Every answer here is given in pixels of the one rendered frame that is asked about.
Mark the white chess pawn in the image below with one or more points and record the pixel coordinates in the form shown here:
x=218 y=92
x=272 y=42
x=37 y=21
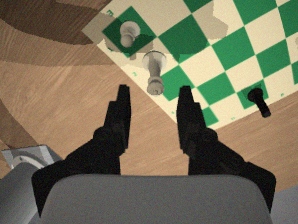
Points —
x=128 y=30

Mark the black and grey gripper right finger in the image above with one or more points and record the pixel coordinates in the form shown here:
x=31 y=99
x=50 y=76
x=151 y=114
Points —
x=207 y=155

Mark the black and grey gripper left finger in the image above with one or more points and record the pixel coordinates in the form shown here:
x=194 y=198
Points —
x=99 y=155

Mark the green and cream chessboard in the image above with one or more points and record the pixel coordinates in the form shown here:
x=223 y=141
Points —
x=222 y=49

